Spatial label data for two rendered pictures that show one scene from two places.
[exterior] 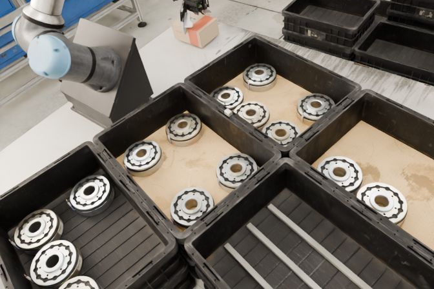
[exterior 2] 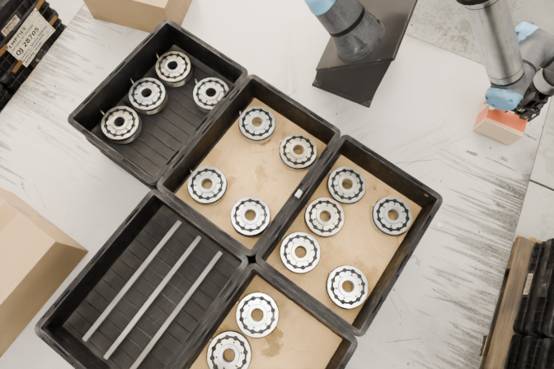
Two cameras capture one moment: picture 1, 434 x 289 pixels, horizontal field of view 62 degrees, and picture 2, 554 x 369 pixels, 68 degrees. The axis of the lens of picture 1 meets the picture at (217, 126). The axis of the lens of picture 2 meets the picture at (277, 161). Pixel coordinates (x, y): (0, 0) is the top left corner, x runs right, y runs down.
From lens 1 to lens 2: 0.63 m
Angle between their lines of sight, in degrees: 38
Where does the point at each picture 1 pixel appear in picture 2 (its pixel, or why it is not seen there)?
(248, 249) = (179, 240)
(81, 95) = not seen: hidden behind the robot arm
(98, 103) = (329, 52)
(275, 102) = (355, 240)
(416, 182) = not seen: outside the picture
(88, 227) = (185, 105)
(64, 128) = (315, 27)
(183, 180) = (239, 169)
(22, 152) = (279, 4)
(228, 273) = (158, 228)
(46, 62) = not seen: outside the picture
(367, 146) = (306, 345)
